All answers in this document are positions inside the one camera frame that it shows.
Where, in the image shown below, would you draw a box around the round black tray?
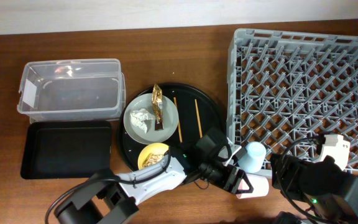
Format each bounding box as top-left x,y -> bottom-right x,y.
117,83 -> 226,171

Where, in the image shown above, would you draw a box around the gold snack wrapper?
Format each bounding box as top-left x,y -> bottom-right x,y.
152,83 -> 163,131

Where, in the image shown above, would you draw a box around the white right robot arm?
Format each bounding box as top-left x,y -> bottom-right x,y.
270,154 -> 358,223

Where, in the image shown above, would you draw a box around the black rectangular tray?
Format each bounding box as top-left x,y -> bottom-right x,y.
21,121 -> 112,180

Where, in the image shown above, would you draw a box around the yellow bowl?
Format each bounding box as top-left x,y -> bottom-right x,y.
137,143 -> 169,169

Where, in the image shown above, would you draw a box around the pink cup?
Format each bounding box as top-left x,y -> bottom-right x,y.
236,174 -> 269,199

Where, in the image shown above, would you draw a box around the food scraps in bowl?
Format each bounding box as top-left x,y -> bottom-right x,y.
142,153 -> 164,168

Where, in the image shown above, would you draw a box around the clear plastic bin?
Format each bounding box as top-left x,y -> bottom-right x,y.
17,58 -> 126,122

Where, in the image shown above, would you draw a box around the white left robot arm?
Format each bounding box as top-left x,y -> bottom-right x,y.
44,128 -> 254,223

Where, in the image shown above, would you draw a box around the grey dishwasher rack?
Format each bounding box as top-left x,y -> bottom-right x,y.
226,29 -> 358,176

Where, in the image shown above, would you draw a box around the grey plate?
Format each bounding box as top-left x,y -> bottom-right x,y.
123,93 -> 179,144

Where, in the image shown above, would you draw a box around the right wooden chopstick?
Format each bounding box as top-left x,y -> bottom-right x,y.
195,99 -> 203,139

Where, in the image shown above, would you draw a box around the crumpled white tissue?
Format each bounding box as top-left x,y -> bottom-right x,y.
130,108 -> 155,134

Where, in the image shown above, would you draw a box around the light blue cup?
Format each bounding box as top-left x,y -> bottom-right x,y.
237,141 -> 266,174

